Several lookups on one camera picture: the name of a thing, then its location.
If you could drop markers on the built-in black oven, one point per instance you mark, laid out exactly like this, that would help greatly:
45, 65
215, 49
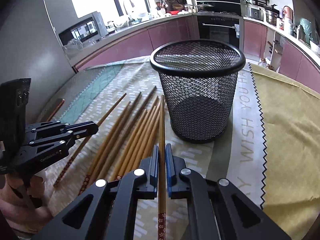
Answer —
221, 20

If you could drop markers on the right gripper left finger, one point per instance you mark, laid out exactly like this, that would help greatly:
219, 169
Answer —
148, 187

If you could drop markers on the black phone on gripper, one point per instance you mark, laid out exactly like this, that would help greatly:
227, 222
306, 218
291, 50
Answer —
14, 98

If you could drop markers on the dark wooden chopstick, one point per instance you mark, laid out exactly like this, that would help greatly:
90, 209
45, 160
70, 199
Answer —
54, 108

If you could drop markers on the silver microwave oven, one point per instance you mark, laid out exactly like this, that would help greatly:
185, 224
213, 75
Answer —
89, 26

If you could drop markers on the left hand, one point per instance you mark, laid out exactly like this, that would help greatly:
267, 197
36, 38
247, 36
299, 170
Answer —
15, 210

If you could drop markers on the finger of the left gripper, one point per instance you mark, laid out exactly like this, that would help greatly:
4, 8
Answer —
82, 130

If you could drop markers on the olive yellow cloth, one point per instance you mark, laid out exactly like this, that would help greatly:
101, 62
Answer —
291, 122

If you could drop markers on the black mesh utensil cup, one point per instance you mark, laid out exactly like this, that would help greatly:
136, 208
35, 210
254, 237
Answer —
199, 79

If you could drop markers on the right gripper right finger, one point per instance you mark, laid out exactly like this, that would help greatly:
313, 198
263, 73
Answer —
176, 188

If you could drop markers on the steel pot on counter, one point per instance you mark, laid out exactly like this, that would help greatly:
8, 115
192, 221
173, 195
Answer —
271, 14

